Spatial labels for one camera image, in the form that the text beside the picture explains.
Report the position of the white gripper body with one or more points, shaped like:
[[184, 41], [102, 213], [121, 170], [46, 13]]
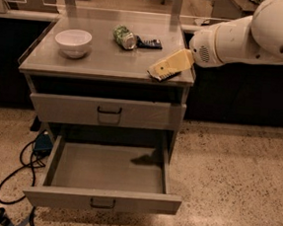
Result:
[[203, 47]]

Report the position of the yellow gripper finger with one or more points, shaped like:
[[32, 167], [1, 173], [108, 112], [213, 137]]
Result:
[[176, 62]]

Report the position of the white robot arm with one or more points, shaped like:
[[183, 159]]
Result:
[[255, 39]]

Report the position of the closed upper grey drawer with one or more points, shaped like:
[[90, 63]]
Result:
[[109, 112]]

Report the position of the grey drawer cabinet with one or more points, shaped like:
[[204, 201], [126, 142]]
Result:
[[107, 70]]

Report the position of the open middle grey drawer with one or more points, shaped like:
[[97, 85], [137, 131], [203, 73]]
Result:
[[104, 177]]

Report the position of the background grey desk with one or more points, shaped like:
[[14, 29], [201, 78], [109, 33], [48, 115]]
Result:
[[227, 10]]

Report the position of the blue snack bar wrapper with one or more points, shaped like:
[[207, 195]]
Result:
[[148, 44]]

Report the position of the green soda can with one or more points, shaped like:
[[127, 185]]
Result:
[[124, 37]]

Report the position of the white ceramic bowl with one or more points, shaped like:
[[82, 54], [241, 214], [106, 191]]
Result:
[[74, 43]]

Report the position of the blue power box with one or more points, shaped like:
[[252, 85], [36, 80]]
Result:
[[43, 144]]

